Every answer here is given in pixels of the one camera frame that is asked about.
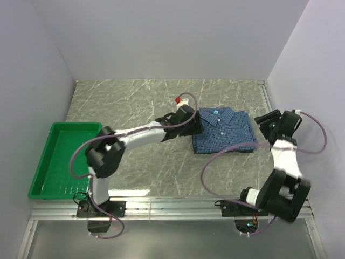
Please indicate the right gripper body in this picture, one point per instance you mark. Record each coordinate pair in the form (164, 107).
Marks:
(267, 127)

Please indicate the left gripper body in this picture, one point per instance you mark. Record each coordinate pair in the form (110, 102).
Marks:
(192, 128)

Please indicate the blue plaid long sleeve shirt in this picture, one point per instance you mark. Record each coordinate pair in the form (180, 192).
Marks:
(222, 127)

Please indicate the dark striped shirt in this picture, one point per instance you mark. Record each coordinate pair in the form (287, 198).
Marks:
(231, 151)

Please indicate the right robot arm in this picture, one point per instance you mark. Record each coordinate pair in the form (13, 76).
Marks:
(285, 190)

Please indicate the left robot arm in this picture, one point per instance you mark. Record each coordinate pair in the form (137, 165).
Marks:
(104, 155)

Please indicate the green plastic tray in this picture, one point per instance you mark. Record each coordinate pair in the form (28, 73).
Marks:
(53, 179)

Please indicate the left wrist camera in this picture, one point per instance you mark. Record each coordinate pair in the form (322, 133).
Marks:
(181, 101)

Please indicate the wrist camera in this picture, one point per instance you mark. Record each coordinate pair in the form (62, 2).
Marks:
(181, 101)
(297, 112)

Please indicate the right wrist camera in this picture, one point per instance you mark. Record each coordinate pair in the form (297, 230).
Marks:
(297, 112)

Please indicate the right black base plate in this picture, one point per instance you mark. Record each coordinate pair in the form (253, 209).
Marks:
(231, 209)

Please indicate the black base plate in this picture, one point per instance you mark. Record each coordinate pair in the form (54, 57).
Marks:
(231, 209)
(87, 209)

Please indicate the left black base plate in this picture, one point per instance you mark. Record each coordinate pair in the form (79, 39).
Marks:
(87, 209)

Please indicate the aluminium mounting rail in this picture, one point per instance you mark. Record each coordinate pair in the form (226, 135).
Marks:
(136, 208)

